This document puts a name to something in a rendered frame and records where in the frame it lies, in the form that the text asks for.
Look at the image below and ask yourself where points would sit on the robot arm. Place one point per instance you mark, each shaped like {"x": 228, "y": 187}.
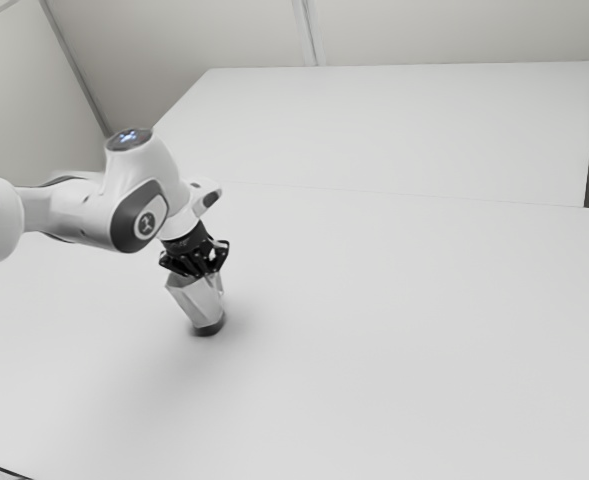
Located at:
{"x": 139, "y": 170}

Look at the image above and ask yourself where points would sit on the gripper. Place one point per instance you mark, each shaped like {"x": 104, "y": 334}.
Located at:
{"x": 190, "y": 249}

